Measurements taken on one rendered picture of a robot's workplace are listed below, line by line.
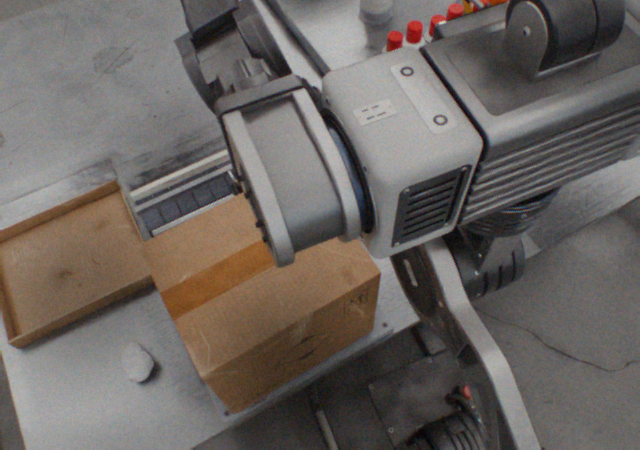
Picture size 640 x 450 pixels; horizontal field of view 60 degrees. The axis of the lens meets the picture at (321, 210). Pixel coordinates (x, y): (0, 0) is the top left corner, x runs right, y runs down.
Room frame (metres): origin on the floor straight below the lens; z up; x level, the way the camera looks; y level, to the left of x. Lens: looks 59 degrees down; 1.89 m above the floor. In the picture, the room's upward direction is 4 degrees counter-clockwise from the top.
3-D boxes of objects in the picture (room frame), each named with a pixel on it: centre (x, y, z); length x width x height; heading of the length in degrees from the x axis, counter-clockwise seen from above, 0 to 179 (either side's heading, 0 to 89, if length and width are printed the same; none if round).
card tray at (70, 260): (0.54, 0.53, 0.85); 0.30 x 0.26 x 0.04; 115
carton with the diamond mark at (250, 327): (0.38, 0.10, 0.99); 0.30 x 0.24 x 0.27; 118
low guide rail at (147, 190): (0.88, -0.09, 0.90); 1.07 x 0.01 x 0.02; 115
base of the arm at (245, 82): (0.39, 0.06, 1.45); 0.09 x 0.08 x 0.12; 109
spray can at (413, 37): (0.91, -0.22, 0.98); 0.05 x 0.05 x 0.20
